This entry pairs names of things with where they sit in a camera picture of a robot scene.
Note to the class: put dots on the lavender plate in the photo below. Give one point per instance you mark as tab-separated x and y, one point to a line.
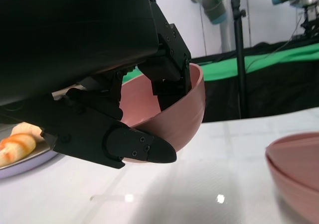
25	165

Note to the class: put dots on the pale bread roll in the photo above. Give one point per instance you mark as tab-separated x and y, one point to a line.
25	129

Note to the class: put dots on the black tripod pole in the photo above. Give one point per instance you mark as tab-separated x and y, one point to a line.
240	59

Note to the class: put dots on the green cloth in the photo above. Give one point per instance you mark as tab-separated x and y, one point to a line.
274	59

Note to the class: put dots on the black cloth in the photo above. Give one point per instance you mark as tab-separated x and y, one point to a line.
224	99

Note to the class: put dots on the grey blue industrial robot arm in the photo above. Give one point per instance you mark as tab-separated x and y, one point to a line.
216	7

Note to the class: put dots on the orange striped bread roll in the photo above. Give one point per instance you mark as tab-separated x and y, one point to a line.
17	146

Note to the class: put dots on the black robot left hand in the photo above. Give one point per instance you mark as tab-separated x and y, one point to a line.
74	34

